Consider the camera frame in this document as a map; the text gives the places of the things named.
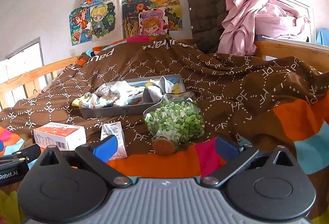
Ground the seaweed fish poster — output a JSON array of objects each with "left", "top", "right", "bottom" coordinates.
[{"left": 122, "top": 0, "right": 152, "bottom": 38}]

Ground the small white box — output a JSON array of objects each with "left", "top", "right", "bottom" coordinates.
[{"left": 100, "top": 121, "right": 128, "bottom": 159}]

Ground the brown printed blanket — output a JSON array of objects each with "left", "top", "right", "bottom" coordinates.
[{"left": 0, "top": 35, "right": 329, "bottom": 224}]

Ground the pink garment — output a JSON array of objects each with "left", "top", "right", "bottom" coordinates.
[{"left": 218, "top": 0, "right": 311, "bottom": 56}]

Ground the pink blond character poster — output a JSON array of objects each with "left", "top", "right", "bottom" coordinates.
[{"left": 139, "top": 9, "right": 169, "bottom": 37}]

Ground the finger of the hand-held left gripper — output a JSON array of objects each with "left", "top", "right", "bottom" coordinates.
[{"left": 0, "top": 144, "right": 42, "bottom": 163}]

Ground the brown quilted jacket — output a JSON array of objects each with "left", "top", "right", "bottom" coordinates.
[{"left": 186, "top": 0, "right": 263, "bottom": 53}]

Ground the grey sock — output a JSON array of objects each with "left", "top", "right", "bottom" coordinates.
[{"left": 142, "top": 84, "right": 165, "bottom": 105}]

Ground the pastel patched sock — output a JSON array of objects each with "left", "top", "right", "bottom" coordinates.
[{"left": 71, "top": 92, "right": 116, "bottom": 109}]

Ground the window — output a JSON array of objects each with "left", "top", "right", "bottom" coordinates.
[{"left": 0, "top": 37, "right": 43, "bottom": 109}]

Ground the wooden bed end board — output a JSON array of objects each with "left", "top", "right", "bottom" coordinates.
[{"left": 254, "top": 40, "right": 329, "bottom": 74}]

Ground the glass jar of green stars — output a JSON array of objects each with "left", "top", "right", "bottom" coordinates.
[{"left": 142, "top": 92, "right": 205, "bottom": 156}]

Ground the orange-haired girl fish poster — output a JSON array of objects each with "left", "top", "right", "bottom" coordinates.
[{"left": 69, "top": 7, "right": 93, "bottom": 46}]

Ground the wooden bed side rail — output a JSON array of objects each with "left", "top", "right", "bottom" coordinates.
[{"left": 0, "top": 56, "right": 83, "bottom": 110}]

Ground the white red medicine box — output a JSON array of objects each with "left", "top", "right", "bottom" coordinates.
[{"left": 33, "top": 122, "right": 87, "bottom": 151}]

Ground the white teal printed face mask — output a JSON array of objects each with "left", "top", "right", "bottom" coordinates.
[{"left": 95, "top": 81, "right": 144, "bottom": 107}]

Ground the grey tray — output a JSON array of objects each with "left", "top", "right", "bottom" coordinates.
[{"left": 78, "top": 73, "right": 187, "bottom": 120}]

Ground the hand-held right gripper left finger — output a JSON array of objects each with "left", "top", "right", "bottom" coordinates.
[{"left": 32, "top": 135, "right": 133, "bottom": 187}]

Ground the orange landscape poster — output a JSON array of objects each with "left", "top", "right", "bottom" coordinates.
[{"left": 150, "top": 0, "right": 183, "bottom": 31}]

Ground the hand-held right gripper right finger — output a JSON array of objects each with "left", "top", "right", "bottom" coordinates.
[{"left": 200, "top": 137, "right": 300, "bottom": 187}]

